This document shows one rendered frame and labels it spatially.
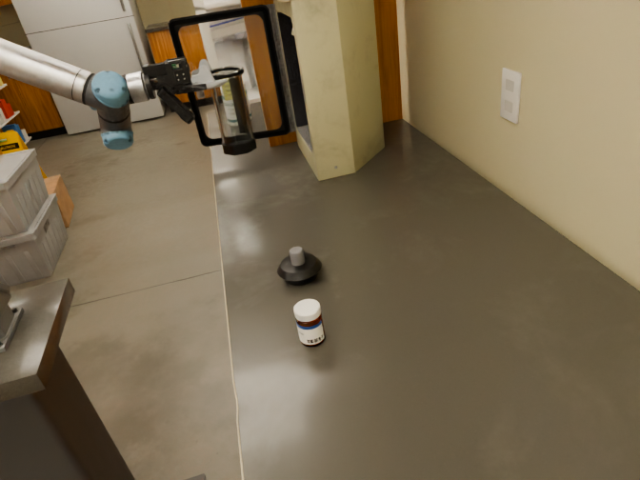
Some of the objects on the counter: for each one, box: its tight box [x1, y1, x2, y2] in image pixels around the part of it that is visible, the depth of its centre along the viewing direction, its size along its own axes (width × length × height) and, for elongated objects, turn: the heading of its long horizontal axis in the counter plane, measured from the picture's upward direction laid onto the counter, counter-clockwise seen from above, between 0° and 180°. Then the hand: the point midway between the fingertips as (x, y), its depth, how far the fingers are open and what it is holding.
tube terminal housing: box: [273, 0, 385, 181], centre depth 134 cm, size 25×32×77 cm
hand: (223, 79), depth 132 cm, fingers closed on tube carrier, 9 cm apart
